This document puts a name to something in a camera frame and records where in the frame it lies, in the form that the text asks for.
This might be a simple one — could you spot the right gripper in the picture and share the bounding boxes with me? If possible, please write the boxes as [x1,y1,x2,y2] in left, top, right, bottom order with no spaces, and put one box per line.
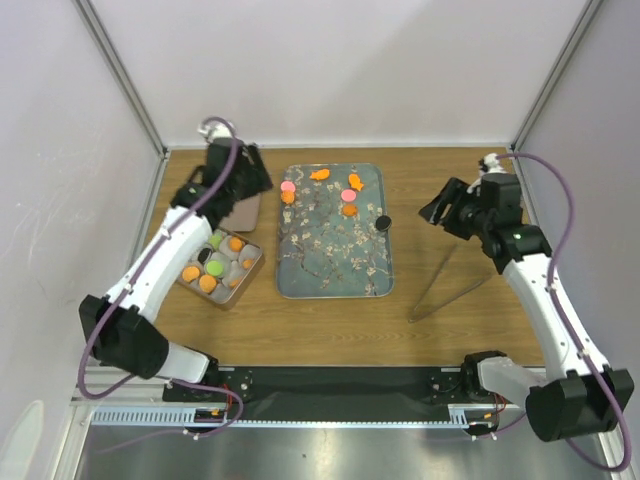
[418,176,492,241]

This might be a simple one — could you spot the brown tin lid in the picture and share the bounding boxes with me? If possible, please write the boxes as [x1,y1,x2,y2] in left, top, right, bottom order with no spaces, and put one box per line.
[220,194,261,233]

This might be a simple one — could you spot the orange waffle cookie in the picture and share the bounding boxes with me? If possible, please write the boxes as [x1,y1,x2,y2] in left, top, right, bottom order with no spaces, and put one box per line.
[229,237,245,252]

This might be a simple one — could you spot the green round cookie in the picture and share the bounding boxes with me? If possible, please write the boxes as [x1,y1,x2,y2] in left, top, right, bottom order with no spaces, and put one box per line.
[208,234,223,249]
[205,260,225,277]

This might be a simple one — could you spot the black sandwich cookie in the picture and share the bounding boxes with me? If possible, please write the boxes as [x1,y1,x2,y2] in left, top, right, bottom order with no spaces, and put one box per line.
[197,248,212,265]
[375,215,392,232]

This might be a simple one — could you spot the green round cookie top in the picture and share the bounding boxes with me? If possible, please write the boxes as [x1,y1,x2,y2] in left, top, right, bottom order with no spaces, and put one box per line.
[205,260,225,277]

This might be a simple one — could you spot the orange round cookie bottom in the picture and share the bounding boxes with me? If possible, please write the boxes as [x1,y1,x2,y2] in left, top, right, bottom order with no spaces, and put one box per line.
[181,265,201,284]

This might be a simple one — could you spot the metal tongs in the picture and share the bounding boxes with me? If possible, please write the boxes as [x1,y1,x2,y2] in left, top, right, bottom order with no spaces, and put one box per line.
[408,243,495,324]

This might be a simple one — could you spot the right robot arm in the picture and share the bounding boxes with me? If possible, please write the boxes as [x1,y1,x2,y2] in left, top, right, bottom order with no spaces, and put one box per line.
[419,173,634,442]

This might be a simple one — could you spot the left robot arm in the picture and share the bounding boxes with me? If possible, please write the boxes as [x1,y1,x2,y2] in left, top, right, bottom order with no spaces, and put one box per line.
[77,138,273,400]

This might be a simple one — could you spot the pink round cookie left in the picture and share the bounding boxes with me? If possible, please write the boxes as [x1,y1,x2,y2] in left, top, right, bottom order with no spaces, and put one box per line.
[280,181,296,193]

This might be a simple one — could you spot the pink round cookie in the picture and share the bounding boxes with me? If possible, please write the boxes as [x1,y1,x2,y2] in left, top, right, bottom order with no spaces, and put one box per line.
[341,189,357,203]
[280,181,296,193]

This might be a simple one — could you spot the small orange cookie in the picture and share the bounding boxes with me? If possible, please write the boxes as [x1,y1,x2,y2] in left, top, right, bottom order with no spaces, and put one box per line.
[280,191,295,205]

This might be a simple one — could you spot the orange fish cookie left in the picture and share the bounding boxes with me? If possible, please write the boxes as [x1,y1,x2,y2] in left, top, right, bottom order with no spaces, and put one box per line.
[309,168,330,181]

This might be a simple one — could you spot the orange fish cookie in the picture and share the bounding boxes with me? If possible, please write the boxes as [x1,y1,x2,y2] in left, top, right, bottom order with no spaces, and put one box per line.
[309,168,330,181]
[348,173,364,192]

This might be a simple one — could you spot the brown cookie tin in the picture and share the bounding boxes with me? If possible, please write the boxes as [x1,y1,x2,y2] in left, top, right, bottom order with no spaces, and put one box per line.
[176,228,264,310]

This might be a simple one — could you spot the pink round cookie right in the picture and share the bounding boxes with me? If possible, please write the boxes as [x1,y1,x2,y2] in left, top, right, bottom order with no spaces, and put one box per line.
[341,189,357,203]

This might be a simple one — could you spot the floral blue serving tray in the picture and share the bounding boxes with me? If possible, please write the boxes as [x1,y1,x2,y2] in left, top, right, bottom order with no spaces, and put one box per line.
[275,163,394,299]

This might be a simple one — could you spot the orange fish cookie right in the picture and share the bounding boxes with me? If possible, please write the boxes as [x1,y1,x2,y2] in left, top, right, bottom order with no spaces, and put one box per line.
[348,173,364,192]

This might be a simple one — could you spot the dark orange cookie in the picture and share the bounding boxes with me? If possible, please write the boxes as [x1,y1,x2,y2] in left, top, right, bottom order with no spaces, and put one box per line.
[342,204,358,217]

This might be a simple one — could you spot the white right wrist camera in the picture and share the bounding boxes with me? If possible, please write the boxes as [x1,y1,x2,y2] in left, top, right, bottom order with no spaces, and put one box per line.
[467,153,506,194]

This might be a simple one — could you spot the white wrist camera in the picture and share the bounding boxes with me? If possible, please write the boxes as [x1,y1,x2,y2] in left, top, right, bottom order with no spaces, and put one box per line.
[198,120,232,144]
[467,153,506,194]

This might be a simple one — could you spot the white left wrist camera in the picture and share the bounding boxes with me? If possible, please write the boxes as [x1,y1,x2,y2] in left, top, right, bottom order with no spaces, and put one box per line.
[198,120,232,144]

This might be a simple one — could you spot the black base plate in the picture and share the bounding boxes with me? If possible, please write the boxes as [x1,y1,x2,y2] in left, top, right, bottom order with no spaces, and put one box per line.
[164,365,501,426]

